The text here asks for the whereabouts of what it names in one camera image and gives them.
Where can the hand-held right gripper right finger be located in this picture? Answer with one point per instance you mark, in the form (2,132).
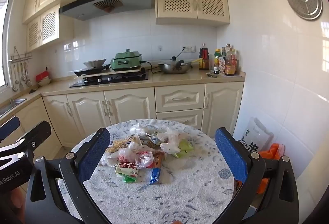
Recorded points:
(231,154)

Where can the metal wall utensil rack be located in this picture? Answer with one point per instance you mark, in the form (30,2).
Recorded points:
(20,55)

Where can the clear red printed plastic bag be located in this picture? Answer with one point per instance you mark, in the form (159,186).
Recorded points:
(128,155)

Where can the red white noodle packet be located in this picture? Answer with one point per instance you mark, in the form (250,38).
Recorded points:
(127,171)

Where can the white green carton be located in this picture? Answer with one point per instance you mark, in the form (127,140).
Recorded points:
(153,138)

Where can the small dark metal object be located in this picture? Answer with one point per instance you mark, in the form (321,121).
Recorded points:
(212,74)

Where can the green electric hot pot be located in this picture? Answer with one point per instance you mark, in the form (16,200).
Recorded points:
(126,60)

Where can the wide white wall socket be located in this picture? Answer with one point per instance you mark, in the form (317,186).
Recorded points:
(189,48)

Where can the orange plastic bag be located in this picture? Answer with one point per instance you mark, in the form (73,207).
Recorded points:
(270,153)

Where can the window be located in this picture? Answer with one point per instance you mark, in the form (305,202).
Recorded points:
(3,41)

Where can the large dark sauce bottle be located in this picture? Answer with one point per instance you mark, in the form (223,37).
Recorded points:
(203,59)

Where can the black glass gas stove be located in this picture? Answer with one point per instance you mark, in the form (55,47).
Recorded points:
(115,80)

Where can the orange brown snack wrapper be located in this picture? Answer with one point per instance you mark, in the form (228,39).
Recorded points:
(158,159)

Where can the white printed rice bag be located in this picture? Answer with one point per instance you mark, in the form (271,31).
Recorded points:
(257,134)

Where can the cluster of condiment bottles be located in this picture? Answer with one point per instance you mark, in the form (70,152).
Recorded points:
(229,64)

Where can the paper folding fan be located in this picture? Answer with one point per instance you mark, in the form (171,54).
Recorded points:
(108,5)

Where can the wide cream lattice cabinet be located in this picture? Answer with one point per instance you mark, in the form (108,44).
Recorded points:
(191,1)

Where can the silver frying pan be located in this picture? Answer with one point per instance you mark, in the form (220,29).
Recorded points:
(94,62)

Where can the green snack packet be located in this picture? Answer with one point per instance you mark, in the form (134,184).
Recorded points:
(184,148)

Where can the thin wooden board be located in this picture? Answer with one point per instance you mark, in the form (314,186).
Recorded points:
(123,73)

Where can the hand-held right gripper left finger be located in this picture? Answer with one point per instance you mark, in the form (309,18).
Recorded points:
(95,154)

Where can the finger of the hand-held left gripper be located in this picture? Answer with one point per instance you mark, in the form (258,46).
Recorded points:
(38,131)
(10,126)

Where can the small black counter object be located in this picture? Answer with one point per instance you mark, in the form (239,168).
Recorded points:
(33,90)

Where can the steel kitchen sink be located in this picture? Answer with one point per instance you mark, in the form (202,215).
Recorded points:
(10,105)

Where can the small cream lattice cabinet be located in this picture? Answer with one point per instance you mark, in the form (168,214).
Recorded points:
(43,28)

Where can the large cream drawer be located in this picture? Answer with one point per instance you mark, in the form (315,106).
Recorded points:
(180,98)

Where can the row of hanging metal utensils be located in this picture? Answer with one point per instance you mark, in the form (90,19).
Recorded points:
(15,80)

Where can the yellow cereal snack packet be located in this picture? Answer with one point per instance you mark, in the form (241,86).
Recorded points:
(120,143)

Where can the middle cream drawer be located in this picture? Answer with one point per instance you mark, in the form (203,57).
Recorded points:
(180,118)

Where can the blue snack wrapper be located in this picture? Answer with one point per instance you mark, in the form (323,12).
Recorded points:
(155,176)

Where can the cream lower kitchen cabinet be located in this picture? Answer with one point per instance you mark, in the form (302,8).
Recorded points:
(90,110)

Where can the clear thin plastic bag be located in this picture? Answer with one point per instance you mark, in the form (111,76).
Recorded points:
(141,129)

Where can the white stacked bowls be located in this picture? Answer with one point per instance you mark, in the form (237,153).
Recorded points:
(45,82)

